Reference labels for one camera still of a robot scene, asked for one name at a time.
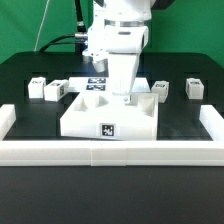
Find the white U-shaped fence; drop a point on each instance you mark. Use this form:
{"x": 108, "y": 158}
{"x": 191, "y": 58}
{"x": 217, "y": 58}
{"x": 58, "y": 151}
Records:
{"x": 104, "y": 153}

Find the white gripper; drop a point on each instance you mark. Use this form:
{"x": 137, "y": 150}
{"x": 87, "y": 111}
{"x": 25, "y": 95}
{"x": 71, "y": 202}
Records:
{"x": 123, "y": 46}

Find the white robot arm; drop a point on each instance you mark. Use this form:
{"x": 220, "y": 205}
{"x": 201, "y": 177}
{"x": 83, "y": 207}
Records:
{"x": 122, "y": 13}

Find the green backdrop curtain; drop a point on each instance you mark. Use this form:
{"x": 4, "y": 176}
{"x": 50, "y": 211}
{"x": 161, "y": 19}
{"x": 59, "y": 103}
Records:
{"x": 185, "y": 26}

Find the white marker base sheet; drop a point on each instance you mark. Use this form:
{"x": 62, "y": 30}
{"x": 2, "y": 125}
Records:
{"x": 79, "y": 84}

